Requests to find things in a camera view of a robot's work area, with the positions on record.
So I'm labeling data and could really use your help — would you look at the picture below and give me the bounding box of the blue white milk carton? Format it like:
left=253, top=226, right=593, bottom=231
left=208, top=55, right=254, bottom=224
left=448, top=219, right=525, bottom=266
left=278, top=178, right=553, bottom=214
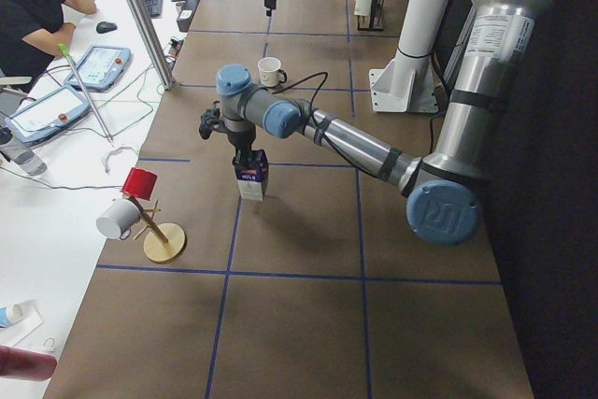
left=235, top=150, right=269, bottom=201

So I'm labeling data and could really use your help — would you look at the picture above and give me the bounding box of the white smiley face mug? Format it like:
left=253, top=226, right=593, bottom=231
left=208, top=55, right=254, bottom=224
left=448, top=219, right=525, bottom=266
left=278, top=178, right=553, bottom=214
left=257, top=56, right=288, bottom=88

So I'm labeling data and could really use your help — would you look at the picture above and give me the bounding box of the white ribbed HOME mug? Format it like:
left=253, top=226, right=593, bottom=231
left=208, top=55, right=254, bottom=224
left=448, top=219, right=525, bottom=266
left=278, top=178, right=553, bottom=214
left=353, top=0, right=373, bottom=17

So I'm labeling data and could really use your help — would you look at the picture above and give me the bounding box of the red mug on tree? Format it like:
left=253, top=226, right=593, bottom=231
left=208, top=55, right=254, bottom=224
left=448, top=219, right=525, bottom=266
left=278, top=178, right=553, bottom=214
left=121, top=167, right=157, bottom=200

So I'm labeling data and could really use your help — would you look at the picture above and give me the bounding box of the wooden mug tree stand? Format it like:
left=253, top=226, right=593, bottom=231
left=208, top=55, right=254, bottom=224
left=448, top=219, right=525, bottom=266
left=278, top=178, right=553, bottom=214
left=122, top=194, right=187, bottom=264

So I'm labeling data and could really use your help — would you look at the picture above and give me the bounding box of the white mug on tree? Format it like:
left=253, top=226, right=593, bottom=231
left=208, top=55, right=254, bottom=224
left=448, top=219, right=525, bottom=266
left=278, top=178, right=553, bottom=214
left=95, top=198, right=140, bottom=240

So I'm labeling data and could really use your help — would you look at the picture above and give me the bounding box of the upper blue teach pendant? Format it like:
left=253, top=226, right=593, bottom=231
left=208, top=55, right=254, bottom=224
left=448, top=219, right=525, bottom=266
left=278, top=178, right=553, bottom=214
left=76, top=45, right=132, bottom=93

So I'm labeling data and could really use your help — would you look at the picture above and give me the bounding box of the blue teach pendant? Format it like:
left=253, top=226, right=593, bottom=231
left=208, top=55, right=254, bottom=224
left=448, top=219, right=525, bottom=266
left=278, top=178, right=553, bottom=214
left=5, top=86, right=91, bottom=146
left=76, top=45, right=132, bottom=93

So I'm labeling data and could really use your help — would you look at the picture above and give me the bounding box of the black computer mouse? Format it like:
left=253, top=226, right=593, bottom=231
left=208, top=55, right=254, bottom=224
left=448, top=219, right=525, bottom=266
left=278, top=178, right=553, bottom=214
left=95, top=21, right=118, bottom=35

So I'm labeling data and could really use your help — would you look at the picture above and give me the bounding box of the metal rod green tip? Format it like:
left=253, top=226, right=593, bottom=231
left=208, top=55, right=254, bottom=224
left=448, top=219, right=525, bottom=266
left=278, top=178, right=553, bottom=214
left=58, top=43, right=114, bottom=146

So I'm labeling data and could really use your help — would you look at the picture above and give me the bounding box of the lower blue teach pendant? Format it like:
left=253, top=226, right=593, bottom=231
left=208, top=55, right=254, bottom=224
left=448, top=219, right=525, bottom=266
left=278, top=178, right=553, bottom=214
left=5, top=86, right=91, bottom=146

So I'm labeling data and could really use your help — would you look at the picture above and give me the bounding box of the clear water bottle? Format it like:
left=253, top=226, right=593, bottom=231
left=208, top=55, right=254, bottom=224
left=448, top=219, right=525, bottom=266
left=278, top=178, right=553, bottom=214
left=1, top=127, right=47, bottom=176

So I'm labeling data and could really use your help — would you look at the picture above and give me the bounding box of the person in black shirt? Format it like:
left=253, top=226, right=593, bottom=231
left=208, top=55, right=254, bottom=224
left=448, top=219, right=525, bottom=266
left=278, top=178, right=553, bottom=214
left=1, top=0, right=97, bottom=93

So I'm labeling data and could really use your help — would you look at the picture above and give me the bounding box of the white tube roll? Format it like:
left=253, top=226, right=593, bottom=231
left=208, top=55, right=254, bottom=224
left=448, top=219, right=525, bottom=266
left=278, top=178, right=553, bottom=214
left=0, top=304, right=23, bottom=329

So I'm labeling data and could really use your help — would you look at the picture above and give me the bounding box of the red cylinder bottle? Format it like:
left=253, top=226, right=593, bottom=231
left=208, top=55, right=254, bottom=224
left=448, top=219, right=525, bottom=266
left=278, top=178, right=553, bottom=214
left=1, top=346, right=57, bottom=381

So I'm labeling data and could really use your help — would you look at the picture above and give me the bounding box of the black camera mount wrist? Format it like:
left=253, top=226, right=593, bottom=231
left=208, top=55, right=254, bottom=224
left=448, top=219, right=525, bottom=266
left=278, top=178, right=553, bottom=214
left=198, top=100, right=228, bottom=140

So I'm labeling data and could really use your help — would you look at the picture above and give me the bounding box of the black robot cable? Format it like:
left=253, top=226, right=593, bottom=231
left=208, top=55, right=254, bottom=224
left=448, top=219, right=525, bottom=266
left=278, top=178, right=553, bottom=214
left=270, top=71, right=329, bottom=106

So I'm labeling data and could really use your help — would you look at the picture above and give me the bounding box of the black wire mug rack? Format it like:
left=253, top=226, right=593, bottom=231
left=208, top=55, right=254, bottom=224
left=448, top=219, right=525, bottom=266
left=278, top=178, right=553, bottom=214
left=353, top=0, right=386, bottom=32

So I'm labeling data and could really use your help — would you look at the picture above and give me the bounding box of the aluminium frame post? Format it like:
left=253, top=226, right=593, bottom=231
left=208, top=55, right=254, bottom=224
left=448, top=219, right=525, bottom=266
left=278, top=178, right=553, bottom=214
left=126, top=0, right=175, bottom=91

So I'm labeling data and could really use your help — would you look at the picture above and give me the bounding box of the white pedestal post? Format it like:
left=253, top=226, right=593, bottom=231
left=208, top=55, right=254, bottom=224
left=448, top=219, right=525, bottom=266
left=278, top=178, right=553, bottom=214
left=369, top=0, right=449, bottom=114

